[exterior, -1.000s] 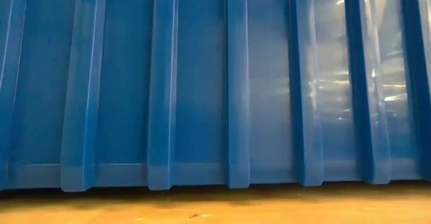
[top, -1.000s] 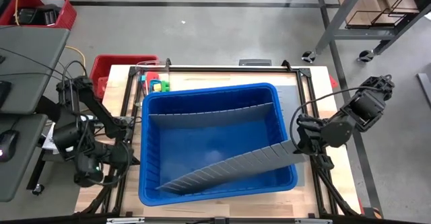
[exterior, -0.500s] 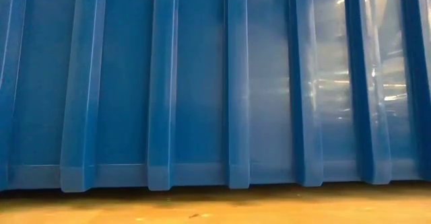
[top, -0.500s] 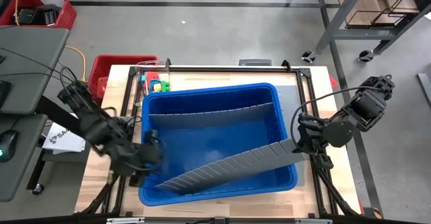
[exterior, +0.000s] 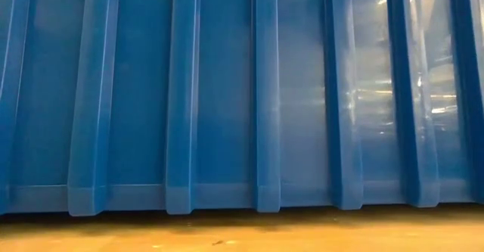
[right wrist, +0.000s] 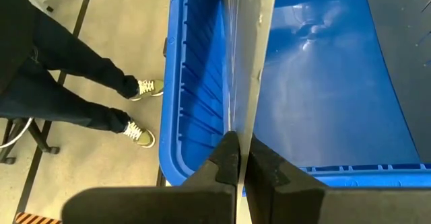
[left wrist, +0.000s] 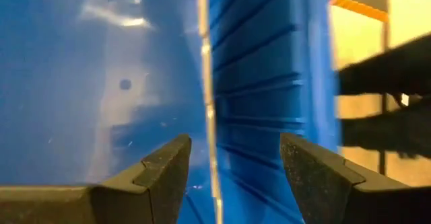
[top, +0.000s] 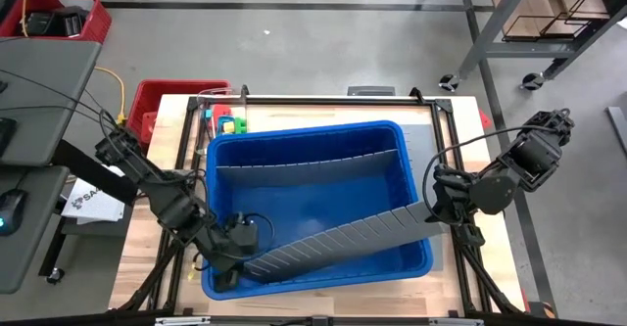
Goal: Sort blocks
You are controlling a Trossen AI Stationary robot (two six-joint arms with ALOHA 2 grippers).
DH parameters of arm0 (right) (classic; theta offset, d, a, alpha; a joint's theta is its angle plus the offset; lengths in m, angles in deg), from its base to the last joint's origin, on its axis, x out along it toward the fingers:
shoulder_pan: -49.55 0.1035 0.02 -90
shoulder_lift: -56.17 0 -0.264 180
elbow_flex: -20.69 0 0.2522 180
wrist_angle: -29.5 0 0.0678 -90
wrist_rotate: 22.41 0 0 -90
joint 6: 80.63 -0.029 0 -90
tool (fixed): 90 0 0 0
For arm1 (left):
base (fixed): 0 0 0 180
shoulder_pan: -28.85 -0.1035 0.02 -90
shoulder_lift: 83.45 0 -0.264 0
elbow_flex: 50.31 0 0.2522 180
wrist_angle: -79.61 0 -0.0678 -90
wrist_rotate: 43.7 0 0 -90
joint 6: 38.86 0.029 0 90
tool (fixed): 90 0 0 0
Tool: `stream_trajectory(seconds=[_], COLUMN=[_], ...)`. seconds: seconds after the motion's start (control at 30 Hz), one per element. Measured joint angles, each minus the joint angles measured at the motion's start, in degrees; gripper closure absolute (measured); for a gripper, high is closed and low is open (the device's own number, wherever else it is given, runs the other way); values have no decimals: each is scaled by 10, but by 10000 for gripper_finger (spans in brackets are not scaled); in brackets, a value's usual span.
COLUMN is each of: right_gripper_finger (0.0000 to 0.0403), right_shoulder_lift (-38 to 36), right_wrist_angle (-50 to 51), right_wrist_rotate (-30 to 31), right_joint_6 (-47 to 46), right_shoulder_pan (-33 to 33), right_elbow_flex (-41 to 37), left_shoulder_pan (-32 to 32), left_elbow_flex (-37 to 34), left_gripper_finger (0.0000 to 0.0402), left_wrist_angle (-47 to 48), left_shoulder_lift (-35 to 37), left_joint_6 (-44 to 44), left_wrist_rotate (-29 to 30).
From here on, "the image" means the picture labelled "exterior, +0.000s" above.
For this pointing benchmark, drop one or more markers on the blue plastic bin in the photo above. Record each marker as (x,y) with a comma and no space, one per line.
(227,93)

